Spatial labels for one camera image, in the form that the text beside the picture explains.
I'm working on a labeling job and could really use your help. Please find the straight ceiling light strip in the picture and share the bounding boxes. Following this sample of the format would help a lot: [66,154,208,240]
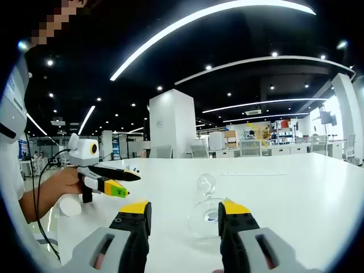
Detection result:
[77,105,96,136]
[26,113,48,137]

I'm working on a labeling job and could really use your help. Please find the black hand-held gripper cable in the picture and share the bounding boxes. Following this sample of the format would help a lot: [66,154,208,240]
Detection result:
[37,148,72,188]

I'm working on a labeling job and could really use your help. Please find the white table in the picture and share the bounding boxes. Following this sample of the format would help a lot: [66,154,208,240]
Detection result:
[55,152,364,273]

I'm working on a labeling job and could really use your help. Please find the white grey chest device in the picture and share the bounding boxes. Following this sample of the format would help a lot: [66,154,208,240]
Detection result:
[0,53,31,146]

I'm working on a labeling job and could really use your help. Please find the clear stemmed glass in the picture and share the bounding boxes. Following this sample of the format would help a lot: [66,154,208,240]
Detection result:
[187,173,228,239]

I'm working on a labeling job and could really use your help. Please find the person's left hand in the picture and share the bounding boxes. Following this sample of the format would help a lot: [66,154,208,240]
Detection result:
[49,167,86,197]

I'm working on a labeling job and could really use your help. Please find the white cabinet appliance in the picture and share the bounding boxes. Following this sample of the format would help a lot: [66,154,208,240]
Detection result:
[209,131,227,151]

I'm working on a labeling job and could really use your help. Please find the black chest device cable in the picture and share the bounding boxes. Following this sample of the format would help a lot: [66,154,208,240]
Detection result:
[24,133,62,262]

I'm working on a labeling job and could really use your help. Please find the thin curved ceiling light strip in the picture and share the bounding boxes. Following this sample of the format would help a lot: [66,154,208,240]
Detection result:
[202,97,329,114]
[222,112,310,123]

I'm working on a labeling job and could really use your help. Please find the storage shelf with boxes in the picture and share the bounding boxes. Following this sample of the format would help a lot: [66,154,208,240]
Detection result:
[268,119,299,143]

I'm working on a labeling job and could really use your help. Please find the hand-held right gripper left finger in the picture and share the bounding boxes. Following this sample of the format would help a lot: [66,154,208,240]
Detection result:
[61,198,153,273]

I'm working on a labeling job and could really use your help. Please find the wide curved ceiling light strip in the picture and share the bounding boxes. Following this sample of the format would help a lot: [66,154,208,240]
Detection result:
[109,0,317,82]

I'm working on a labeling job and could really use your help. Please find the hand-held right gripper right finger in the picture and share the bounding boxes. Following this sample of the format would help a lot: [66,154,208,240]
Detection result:
[217,198,313,273]

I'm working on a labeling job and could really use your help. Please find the white power strip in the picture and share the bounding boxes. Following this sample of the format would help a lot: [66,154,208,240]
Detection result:
[221,170,288,177]

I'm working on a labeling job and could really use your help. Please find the dark monitor on stand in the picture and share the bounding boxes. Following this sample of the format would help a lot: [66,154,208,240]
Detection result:
[319,110,338,126]

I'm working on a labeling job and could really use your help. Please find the white square pillar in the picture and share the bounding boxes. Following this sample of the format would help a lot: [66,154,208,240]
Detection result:
[148,88,197,159]
[330,72,364,162]

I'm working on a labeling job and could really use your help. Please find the group of ceiling spot lights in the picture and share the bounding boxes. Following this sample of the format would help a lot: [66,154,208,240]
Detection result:
[16,39,355,129]

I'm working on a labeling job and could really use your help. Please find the row of white office desks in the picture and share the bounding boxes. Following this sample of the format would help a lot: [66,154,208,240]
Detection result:
[210,141,345,159]

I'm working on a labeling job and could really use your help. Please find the person's white shirt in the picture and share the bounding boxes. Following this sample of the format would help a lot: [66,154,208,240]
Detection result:
[0,138,27,207]

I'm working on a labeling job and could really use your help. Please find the brown cardboard box stack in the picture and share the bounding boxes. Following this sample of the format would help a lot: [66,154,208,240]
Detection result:
[226,130,238,148]

